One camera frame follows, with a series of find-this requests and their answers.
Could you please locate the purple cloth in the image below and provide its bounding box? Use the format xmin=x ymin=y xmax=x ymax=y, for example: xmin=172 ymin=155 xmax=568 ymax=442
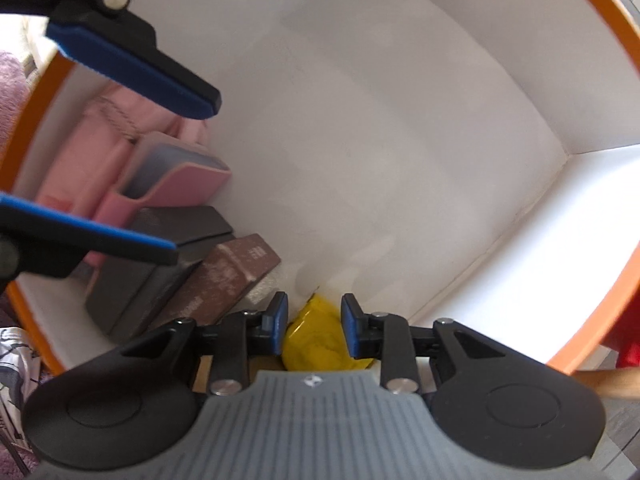
xmin=0 ymin=50 xmax=32 ymax=137

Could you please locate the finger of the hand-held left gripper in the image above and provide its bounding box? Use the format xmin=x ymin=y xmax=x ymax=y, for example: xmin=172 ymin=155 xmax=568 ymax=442
xmin=0 ymin=0 xmax=222 ymax=120
xmin=0 ymin=192 xmax=179 ymax=293

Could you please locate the pink pouch with chain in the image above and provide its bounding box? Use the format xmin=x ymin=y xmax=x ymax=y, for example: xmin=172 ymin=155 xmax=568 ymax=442
xmin=37 ymin=82 xmax=212 ymax=267

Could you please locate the black box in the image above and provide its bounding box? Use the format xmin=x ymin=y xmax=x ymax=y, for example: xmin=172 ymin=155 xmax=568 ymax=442
xmin=84 ymin=206 xmax=236 ymax=342

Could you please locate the pink phone case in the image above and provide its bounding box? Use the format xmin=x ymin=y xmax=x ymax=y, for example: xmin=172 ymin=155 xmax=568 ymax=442
xmin=92 ymin=131 xmax=233 ymax=234

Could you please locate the printed white cloth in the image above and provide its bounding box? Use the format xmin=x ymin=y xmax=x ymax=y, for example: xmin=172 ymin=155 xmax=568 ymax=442
xmin=0 ymin=327 xmax=49 ymax=467

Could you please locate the yellow packet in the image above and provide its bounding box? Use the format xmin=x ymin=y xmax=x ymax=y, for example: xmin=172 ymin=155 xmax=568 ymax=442
xmin=281 ymin=294 xmax=377 ymax=372

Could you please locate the brown box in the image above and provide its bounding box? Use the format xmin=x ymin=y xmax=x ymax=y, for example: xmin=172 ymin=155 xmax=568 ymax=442
xmin=147 ymin=233 xmax=282 ymax=332

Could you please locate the red mug with wooden handle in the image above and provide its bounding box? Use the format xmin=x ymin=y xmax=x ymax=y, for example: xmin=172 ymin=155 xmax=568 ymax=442
xmin=575 ymin=240 xmax=640 ymax=402

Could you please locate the orange-rimmed white box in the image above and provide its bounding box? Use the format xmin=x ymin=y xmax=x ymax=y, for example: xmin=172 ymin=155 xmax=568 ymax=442
xmin=0 ymin=0 xmax=640 ymax=376

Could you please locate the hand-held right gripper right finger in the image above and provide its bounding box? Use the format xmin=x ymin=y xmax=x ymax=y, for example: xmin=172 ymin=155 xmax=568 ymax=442
xmin=340 ymin=294 xmax=507 ymax=395

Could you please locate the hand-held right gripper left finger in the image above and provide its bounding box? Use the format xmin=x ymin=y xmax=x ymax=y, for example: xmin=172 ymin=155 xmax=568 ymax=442
xmin=120 ymin=291 xmax=290 ymax=396

